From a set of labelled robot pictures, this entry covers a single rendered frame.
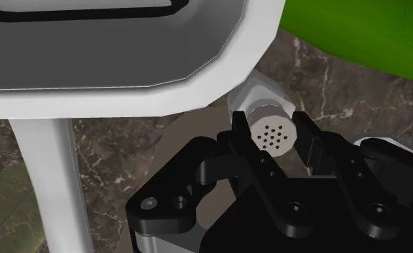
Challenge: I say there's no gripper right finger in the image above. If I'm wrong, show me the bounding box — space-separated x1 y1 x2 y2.
291 110 413 242

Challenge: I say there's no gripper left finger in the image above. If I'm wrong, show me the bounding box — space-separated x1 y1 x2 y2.
125 110 315 240

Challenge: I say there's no white shaker with holed top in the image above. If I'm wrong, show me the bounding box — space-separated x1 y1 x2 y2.
226 68 298 158

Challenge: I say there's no green rounded object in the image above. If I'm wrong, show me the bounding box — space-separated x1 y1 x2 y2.
278 0 413 85

